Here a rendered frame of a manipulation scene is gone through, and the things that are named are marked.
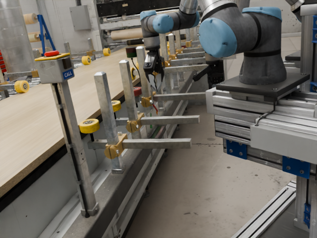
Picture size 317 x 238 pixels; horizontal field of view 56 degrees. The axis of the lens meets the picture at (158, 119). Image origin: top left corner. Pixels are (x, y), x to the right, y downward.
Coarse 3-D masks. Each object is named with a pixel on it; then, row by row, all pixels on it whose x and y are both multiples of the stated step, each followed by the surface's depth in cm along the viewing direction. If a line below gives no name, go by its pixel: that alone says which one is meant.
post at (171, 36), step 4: (168, 36) 222; (172, 36) 221; (172, 40) 222; (172, 44) 223; (172, 48) 224; (172, 52) 225; (176, 72) 230; (176, 76) 231; (176, 80) 232; (176, 84) 233
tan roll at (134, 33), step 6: (120, 30) 393; (126, 30) 390; (132, 30) 387; (138, 30) 384; (108, 36) 401; (114, 36) 394; (120, 36) 392; (126, 36) 391; (132, 36) 389; (138, 36) 388
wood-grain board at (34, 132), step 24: (144, 48) 346; (96, 72) 236; (120, 72) 223; (24, 96) 188; (48, 96) 179; (72, 96) 172; (96, 96) 164; (120, 96) 167; (0, 120) 144; (24, 120) 139; (48, 120) 135; (0, 144) 114; (24, 144) 111; (48, 144) 108; (0, 168) 95; (24, 168) 93; (0, 192) 83
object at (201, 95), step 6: (138, 96) 169; (156, 96) 165; (162, 96) 164; (168, 96) 163; (174, 96) 162; (180, 96) 161; (186, 96) 160; (192, 96) 160; (198, 96) 159; (204, 96) 158
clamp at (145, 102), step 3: (153, 93) 167; (150, 96) 162; (144, 99) 159; (147, 99) 159; (150, 99) 161; (141, 102) 161; (144, 102) 160; (147, 102) 160; (144, 105) 161; (147, 105) 160; (150, 105) 162
